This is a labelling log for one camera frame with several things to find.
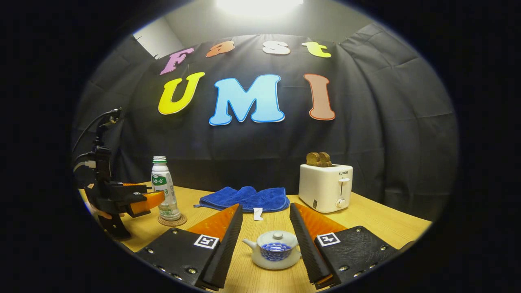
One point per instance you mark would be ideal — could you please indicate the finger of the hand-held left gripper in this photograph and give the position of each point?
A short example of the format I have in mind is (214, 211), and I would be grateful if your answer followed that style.
(148, 201)
(130, 189)

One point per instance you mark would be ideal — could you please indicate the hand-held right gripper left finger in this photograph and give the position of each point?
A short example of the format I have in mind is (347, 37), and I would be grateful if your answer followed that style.
(226, 248)

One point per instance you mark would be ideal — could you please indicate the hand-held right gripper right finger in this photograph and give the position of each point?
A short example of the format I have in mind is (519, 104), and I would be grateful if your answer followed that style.
(309, 248)

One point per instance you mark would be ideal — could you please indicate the clear water bottle green label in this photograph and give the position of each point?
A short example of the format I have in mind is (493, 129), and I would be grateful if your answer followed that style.
(163, 183)

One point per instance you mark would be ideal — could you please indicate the white blue-patterned teacup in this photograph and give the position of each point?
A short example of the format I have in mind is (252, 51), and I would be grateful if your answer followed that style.
(274, 258)

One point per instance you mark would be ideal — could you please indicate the round brown coaster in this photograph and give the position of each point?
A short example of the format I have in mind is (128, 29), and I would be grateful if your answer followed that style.
(179, 221)

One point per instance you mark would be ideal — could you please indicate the blue towel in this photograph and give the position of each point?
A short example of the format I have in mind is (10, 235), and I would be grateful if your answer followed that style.
(244, 197)

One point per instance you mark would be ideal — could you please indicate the white toaster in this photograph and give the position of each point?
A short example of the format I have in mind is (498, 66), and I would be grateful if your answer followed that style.
(323, 187)

